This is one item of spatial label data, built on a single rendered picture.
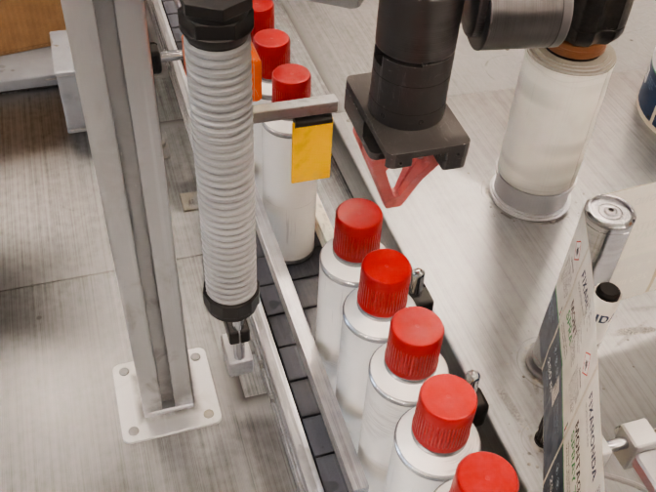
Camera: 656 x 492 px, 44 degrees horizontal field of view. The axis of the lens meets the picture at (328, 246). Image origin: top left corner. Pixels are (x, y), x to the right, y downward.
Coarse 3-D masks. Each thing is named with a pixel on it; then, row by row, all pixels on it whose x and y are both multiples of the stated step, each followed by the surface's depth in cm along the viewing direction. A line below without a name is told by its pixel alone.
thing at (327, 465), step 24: (168, 0) 117; (264, 264) 80; (312, 264) 80; (264, 288) 78; (312, 288) 78; (312, 312) 76; (288, 336) 74; (288, 360) 72; (312, 408) 68; (312, 432) 67; (312, 456) 69; (336, 480) 64
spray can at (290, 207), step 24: (288, 72) 68; (288, 96) 67; (288, 120) 69; (264, 144) 72; (288, 144) 70; (264, 168) 73; (288, 168) 72; (264, 192) 76; (288, 192) 74; (312, 192) 75; (288, 216) 76; (312, 216) 77; (288, 240) 78; (312, 240) 80; (288, 264) 80
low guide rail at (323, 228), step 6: (318, 198) 82; (318, 204) 82; (318, 210) 81; (324, 210) 81; (318, 216) 80; (324, 216) 80; (318, 222) 80; (324, 222) 80; (318, 228) 80; (324, 228) 79; (330, 228) 79; (318, 234) 80; (324, 234) 78; (330, 234) 78; (324, 240) 78
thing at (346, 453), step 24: (264, 216) 73; (264, 240) 71; (288, 288) 67; (288, 312) 65; (312, 336) 64; (312, 360) 62; (312, 384) 61; (336, 408) 59; (336, 432) 57; (336, 456) 57; (360, 480) 55
